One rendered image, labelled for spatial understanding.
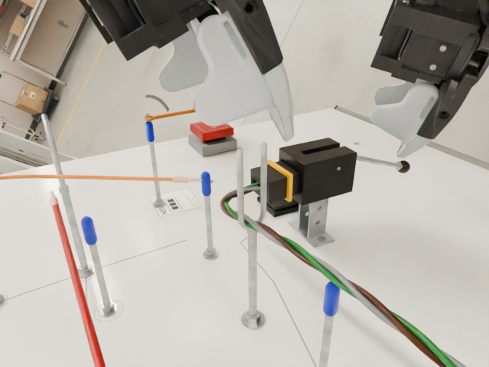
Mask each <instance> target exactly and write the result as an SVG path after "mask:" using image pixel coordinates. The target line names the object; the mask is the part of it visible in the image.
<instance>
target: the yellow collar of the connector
mask: <svg viewBox="0 0 489 367"><path fill-rule="evenodd" d="M267 165H270V166H272V167H273V168H274V169H276V170H277V171H279V172H280V173H281V174H283V175H285V176H286V177H287V198H285V200H287V201H288V202H291V201H292V195H293V174H292V173H290V172H288V171H287V170H285V169H284V168H283V167H281V166H279V165H278V164H276V163H275V162H273V161H271V160H270V159H268V160H267Z"/></svg>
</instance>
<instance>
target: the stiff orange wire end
mask: <svg viewBox="0 0 489 367"><path fill-rule="evenodd" d="M191 113H195V110H194V109H189V110H185V111H177V112H172V113H168V114H160V115H155V116H151V115H150V116H149V118H147V117H146V116H144V117H143V120H144V121H152V120H155V119H161V118H166V117H173V116H178V115H183V114H191Z"/></svg>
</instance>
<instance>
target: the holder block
mask: <svg viewBox="0 0 489 367"><path fill-rule="evenodd" d="M281 160H284V161H286V162H287V163H288V164H289V165H291V166H293V167H294V168H295V169H296V170H298V171H299V172H301V177H300V189H299V194H297V195H294V196H292V198H293V199H294V200H295V201H297V202H298V203H299V204H300V205H307V204H310V203H313V202H318V201H320V200H325V199H328V198H331V197H335V196H338V195H342V194H346V193H349V192H352V189H353V184H354V174H355V167H356V162H357V152H355V151H354V150H352V149H350V148H348V147H346V146H342V147H340V143H339V142H337V141H334V140H333V139H332V138H323V139H319V140H315V141H309V142H305V143H298V144H295V145H291V146H284V147H281V148H279V161H281ZM337 167H340V168H341V169H340V170H337Z"/></svg>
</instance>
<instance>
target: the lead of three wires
mask: <svg viewBox="0 0 489 367"><path fill-rule="evenodd" d="M258 184H260V183H259V182H257V183H253V184H250V185H248V186H245V187H244V195H246V194H249V193H250V192H253V191H255V190H259V189H261V187H260V186H258ZM236 197H237V189H236V190H233V191H231V192H229V193H227V194H226V195H225V196H223V198H222V199H221V201H220V208H221V210H222V211H223V212H224V213H225V214H226V215H227V216H228V217H230V218H232V219H234V220H237V221H238V211H237V210H233V209H232V208H231V207H230V205H229V204H228V203H229V202H230V201H231V200H232V199H233V198H236ZM244 221H245V222H246V223H247V227H249V228H250V229H252V227H253V226H252V224H251V223H252V221H254V220H252V219H251V217H249V216H247V215H246V214H244ZM255 222H257V221H255Z"/></svg>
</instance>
